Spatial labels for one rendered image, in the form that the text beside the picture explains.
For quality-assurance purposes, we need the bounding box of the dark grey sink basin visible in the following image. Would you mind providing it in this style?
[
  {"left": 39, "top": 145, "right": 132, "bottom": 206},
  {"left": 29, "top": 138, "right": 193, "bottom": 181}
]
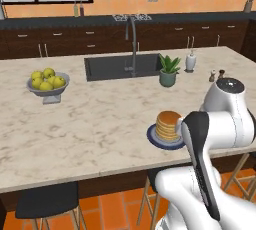
[{"left": 83, "top": 52, "right": 166, "bottom": 82}]

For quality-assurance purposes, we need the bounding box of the stack of pancakes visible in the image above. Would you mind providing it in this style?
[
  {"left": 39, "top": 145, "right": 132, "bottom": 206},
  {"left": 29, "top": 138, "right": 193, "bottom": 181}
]
[{"left": 155, "top": 110, "right": 183, "bottom": 142}]

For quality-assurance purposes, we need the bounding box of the blue rimmed plate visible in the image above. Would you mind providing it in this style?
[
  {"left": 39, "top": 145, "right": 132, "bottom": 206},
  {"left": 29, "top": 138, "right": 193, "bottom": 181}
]
[{"left": 146, "top": 123, "right": 187, "bottom": 151}]

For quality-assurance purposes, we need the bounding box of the green potted plant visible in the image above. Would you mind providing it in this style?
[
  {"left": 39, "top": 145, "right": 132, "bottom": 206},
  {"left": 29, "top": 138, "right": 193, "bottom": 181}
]
[{"left": 157, "top": 53, "right": 182, "bottom": 88}]

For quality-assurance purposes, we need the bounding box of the grey curved tap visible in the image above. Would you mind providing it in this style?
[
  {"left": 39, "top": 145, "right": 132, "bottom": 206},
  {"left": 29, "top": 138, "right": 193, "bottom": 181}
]
[{"left": 124, "top": 15, "right": 139, "bottom": 78}]

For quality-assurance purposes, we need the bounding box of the dark wooden cupboard run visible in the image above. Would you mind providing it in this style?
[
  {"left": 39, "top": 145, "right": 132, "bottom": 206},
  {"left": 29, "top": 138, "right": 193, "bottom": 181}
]
[{"left": 0, "top": 11, "right": 256, "bottom": 63}]

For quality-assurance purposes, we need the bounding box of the yellow-green apple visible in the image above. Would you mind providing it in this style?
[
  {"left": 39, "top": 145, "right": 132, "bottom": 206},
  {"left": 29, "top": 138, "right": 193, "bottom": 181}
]
[
  {"left": 42, "top": 67, "right": 56, "bottom": 79},
  {"left": 39, "top": 80, "right": 54, "bottom": 92},
  {"left": 52, "top": 76, "right": 67, "bottom": 89},
  {"left": 30, "top": 70, "right": 44, "bottom": 81},
  {"left": 31, "top": 77, "right": 45, "bottom": 90}
]

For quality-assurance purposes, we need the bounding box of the white soap dispenser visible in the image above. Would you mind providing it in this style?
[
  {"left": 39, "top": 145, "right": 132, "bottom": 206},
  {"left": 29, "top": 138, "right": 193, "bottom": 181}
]
[{"left": 184, "top": 49, "right": 197, "bottom": 74}]

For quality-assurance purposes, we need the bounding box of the grey fruit bowl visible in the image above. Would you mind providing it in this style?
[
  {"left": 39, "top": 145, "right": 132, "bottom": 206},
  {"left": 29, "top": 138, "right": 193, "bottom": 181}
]
[{"left": 26, "top": 71, "right": 71, "bottom": 105}]

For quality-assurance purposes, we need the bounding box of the grey hob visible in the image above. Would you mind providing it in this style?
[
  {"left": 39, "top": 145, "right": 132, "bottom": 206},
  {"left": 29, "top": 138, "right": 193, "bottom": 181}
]
[{"left": 112, "top": 13, "right": 153, "bottom": 22}]

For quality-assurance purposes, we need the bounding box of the pale salt shaker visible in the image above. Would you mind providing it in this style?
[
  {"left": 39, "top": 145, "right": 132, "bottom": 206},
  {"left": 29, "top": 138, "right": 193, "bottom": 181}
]
[{"left": 208, "top": 69, "right": 217, "bottom": 83}]

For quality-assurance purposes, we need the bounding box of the black seat wooden stool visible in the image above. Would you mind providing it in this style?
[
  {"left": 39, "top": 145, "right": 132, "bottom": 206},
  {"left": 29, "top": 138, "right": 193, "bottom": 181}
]
[
  {"left": 222, "top": 151, "right": 256, "bottom": 202},
  {"left": 14, "top": 181, "right": 88, "bottom": 230},
  {"left": 136, "top": 166, "right": 193, "bottom": 230}
]

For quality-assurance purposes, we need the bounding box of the pale green bottle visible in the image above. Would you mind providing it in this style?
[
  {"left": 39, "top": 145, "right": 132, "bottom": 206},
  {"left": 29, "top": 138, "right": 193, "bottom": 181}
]
[{"left": 73, "top": 1, "right": 80, "bottom": 18}]

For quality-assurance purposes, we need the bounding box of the utensil pot with tools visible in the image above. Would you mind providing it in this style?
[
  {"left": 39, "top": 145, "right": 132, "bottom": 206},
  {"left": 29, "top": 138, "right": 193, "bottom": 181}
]
[{"left": 243, "top": 0, "right": 256, "bottom": 14}]

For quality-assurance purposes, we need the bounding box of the grey appliance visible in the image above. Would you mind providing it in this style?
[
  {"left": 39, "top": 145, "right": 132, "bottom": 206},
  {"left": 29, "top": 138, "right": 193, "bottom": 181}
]
[{"left": 0, "top": 0, "right": 8, "bottom": 21}]

